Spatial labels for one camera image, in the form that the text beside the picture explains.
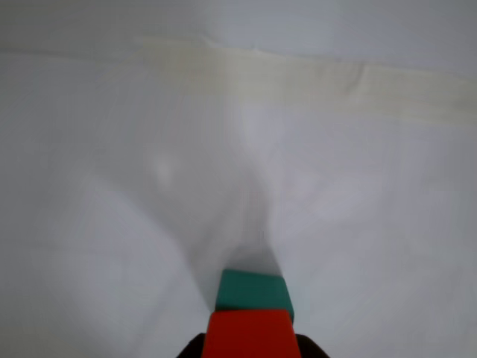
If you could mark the red cube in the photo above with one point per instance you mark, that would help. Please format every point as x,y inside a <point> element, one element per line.
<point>249,335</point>

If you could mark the large white paper sheet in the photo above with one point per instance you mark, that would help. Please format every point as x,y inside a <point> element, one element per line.
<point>261,15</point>

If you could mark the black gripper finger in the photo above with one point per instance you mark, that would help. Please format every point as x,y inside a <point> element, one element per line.
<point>309,348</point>
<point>195,348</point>

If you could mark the beige masking tape strip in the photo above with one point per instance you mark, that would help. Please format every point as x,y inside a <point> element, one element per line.
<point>298,78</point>

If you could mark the teal blue cube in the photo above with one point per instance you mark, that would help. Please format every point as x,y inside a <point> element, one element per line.
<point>253,291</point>

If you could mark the small white paper sheet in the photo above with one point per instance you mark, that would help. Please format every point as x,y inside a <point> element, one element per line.
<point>112,223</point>

